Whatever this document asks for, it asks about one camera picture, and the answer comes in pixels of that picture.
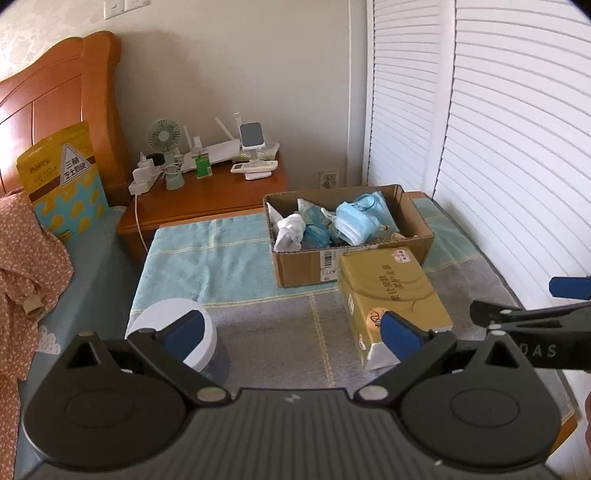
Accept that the wooden bed headboard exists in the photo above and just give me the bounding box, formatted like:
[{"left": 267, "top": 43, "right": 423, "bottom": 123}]
[{"left": 0, "top": 31, "right": 130, "bottom": 200}]

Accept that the light blue bed sheet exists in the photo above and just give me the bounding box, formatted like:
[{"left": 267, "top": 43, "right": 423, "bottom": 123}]
[{"left": 14, "top": 203, "right": 153, "bottom": 480}]

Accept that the brown cardboard box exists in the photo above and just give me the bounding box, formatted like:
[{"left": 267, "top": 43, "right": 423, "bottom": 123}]
[{"left": 263, "top": 185, "right": 435, "bottom": 288}]

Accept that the beige bamboo print drawstring pouch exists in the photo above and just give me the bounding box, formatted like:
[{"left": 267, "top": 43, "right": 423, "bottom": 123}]
[{"left": 382, "top": 225, "right": 419, "bottom": 242}]

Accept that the white remote control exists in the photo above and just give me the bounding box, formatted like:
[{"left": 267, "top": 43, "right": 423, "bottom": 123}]
[{"left": 231, "top": 159, "right": 280, "bottom": 174}]

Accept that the white louvred closet door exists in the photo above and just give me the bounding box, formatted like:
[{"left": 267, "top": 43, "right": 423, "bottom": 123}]
[
  {"left": 431, "top": 0, "right": 591, "bottom": 315},
  {"left": 362, "top": 0, "right": 456, "bottom": 195}
]

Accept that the teal towel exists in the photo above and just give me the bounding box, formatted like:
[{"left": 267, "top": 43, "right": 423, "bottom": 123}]
[{"left": 129, "top": 196, "right": 486, "bottom": 315}]

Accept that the small white desk fan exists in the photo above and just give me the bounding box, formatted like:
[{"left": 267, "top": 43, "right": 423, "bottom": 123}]
[{"left": 148, "top": 119, "right": 184, "bottom": 173}]

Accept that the white wall switch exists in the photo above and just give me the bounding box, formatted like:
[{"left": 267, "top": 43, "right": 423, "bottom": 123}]
[{"left": 104, "top": 0, "right": 151, "bottom": 20}]

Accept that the grey checked towel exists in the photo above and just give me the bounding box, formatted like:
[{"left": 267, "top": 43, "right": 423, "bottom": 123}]
[{"left": 124, "top": 256, "right": 579, "bottom": 445}]

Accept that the white power strip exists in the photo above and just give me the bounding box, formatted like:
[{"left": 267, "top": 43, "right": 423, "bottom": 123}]
[{"left": 128, "top": 152, "right": 170, "bottom": 196}]

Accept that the wooden nightstand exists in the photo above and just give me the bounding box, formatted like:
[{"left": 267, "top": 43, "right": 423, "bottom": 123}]
[{"left": 117, "top": 152, "right": 290, "bottom": 265}]

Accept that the plastic jar with white lid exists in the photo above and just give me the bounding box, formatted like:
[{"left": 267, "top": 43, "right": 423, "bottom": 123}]
[{"left": 126, "top": 298, "right": 232, "bottom": 385}]

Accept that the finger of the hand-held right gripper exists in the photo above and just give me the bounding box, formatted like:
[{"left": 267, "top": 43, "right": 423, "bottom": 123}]
[
  {"left": 470, "top": 300, "right": 591, "bottom": 333},
  {"left": 549, "top": 276, "right": 591, "bottom": 300}
]

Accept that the white cloth bundle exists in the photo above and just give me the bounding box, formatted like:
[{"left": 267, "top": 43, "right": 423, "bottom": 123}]
[{"left": 276, "top": 213, "right": 307, "bottom": 253}]

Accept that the yellow snack bag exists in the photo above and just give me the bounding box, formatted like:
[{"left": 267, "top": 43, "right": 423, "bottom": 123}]
[{"left": 17, "top": 121, "right": 110, "bottom": 246}]

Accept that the olive tissue pack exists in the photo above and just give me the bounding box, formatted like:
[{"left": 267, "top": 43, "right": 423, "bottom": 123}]
[{"left": 338, "top": 247, "right": 454, "bottom": 370}]

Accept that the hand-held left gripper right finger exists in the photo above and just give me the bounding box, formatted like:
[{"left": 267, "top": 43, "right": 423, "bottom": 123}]
[{"left": 355, "top": 310, "right": 532, "bottom": 409}]

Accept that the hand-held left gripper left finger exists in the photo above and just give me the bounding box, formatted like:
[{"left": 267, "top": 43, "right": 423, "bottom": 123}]
[{"left": 65, "top": 308, "right": 232, "bottom": 409}]

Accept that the white router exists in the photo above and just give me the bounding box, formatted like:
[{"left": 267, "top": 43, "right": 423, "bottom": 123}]
[{"left": 180, "top": 113, "right": 280, "bottom": 174}]

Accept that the stack of blue masks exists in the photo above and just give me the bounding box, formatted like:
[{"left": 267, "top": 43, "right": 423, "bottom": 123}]
[{"left": 333, "top": 200, "right": 384, "bottom": 246}]

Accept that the blue face mask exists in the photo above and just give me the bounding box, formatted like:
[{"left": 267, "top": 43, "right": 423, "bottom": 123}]
[{"left": 356, "top": 191, "right": 400, "bottom": 232}]

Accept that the white cable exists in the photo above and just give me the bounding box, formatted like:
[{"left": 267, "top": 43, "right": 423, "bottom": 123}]
[{"left": 134, "top": 194, "right": 151, "bottom": 253}]

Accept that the white stand with screen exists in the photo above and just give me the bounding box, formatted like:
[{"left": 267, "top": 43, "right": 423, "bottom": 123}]
[{"left": 238, "top": 121, "right": 273, "bottom": 181}]

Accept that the pink floral cloth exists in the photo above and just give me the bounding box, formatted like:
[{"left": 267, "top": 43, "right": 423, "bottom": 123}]
[{"left": 0, "top": 189, "right": 75, "bottom": 480}]

